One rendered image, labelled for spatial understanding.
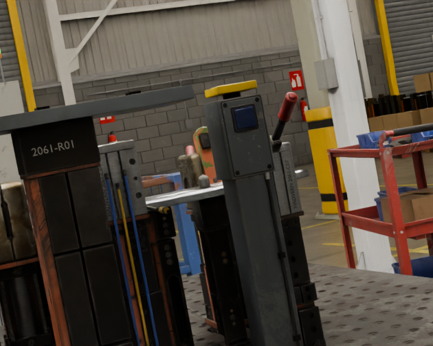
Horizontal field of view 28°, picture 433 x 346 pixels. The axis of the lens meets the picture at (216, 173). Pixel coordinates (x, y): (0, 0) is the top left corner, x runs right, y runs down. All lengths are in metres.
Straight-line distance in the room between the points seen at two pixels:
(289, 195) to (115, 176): 0.29
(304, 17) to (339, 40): 3.27
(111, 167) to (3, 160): 8.24
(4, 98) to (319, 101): 3.39
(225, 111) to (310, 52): 7.43
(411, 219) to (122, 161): 2.35
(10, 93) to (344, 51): 5.03
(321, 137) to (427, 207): 5.07
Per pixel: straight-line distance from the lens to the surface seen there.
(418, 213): 3.53
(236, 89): 1.21
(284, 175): 1.40
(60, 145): 1.13
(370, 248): 5.43
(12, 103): 9.61
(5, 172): 9.54
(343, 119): 5.37
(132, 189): 1.31
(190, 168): 1.72
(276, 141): 1.37
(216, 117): 1.21
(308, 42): 8.61
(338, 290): 1.94
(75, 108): 1.11
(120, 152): 1.31
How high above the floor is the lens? 1.10
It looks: 3 degrees down
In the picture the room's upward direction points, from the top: 11 degrees counter-clockwise
